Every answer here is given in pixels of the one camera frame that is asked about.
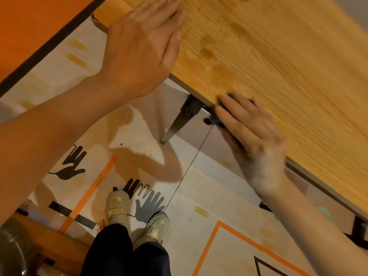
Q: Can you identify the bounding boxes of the person's right hand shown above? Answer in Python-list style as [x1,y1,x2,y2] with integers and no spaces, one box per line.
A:
[215,91,288,200]

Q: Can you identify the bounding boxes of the person's left hand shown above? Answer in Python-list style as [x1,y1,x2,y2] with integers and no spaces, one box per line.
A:
[101,0,187,99]

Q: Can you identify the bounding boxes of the black handled tool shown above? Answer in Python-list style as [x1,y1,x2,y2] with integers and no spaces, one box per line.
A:
[204,93,255,130]

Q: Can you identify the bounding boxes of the person's left forearm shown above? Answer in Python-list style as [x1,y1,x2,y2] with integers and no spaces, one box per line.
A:
[0,71,144,227]

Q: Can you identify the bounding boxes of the person's right forearm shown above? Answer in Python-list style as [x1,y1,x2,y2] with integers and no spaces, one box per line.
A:
[259,175,368,276]

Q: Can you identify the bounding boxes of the grey metal table leg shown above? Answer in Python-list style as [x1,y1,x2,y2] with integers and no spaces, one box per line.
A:
[160,94,208,146]

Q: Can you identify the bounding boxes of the orange board with black edge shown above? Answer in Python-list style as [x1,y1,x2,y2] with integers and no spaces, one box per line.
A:
[0,0,110,97]

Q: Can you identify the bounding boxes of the dark navy trousers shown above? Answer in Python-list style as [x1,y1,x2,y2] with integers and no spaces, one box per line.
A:
[81,223,172,276]

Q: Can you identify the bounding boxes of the wooden bench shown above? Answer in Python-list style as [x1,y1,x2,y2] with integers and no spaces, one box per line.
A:
[11,212,90,276]

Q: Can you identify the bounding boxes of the grey metal pot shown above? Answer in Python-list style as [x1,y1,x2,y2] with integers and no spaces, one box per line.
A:
[0,218,35,276]

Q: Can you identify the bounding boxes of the beige strap shoe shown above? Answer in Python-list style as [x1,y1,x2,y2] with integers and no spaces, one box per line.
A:
[143,211,171,244]
[106,190,130,228]

